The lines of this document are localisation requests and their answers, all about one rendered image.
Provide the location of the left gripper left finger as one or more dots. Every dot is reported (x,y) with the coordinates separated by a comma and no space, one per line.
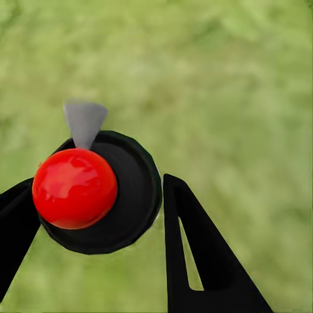
(19,223)

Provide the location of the pesticide atomizer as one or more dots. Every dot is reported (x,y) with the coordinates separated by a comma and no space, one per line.
(101,190)

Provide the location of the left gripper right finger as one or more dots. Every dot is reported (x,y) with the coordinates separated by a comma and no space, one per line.
(227,287)

